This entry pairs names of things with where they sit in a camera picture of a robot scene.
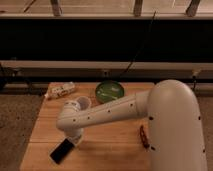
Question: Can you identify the black eraser block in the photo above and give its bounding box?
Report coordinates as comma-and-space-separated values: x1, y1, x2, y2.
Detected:
50, 139, 74, 164

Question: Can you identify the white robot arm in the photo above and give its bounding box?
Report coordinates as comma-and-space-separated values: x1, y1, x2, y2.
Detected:
56, 80, 208, 171

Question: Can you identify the white crumpled wrapper package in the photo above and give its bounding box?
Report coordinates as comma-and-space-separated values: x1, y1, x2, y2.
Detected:
45, 82, 76, 100

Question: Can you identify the green bowl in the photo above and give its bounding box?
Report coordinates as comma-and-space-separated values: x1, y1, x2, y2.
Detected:
95, 80, 125, 103

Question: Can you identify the black cable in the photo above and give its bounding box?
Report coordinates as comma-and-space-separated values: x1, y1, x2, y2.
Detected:
117, 10, 158, 80

